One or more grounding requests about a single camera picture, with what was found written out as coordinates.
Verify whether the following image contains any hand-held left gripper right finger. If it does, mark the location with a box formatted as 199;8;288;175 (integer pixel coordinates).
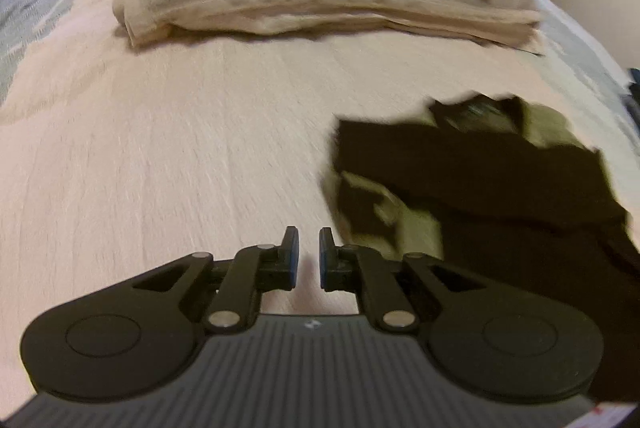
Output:
318;228;493;334

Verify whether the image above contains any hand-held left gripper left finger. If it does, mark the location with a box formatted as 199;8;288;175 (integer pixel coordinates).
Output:
131;225;301;334

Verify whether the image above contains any black jacket with olive lining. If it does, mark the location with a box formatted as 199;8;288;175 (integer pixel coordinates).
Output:
320;92;640;409

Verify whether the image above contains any grey pink striped bedspread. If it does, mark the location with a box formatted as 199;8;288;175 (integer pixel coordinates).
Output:
0;0;640;414

